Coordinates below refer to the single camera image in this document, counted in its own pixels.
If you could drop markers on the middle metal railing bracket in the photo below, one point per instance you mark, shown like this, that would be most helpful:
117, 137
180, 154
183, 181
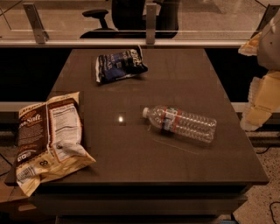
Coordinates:
150, 23

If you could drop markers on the metal railing bracket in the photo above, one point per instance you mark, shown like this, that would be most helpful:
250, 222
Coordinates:
150, 23
38, 29
271, 10

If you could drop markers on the left metal railing bracket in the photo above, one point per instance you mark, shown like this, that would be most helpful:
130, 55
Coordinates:
38, 29

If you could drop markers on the black office chair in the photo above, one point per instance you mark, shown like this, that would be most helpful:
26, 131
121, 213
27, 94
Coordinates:
130, 22

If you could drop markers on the glass railing panel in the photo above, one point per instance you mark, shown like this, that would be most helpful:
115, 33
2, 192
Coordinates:
188, 19

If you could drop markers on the right metal railing bracket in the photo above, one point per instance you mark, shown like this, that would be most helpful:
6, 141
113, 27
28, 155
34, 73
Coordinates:
271, 10

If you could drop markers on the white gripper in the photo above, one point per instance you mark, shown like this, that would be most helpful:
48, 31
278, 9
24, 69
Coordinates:
269, 50

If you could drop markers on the brown sea salt chip bag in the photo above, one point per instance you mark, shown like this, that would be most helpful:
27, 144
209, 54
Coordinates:
49, 142

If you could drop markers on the blue chip bag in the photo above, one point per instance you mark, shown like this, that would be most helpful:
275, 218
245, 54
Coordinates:
120, 65

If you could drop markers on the clear plastic water bottle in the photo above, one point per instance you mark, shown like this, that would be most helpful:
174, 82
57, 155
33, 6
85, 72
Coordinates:
177, 121

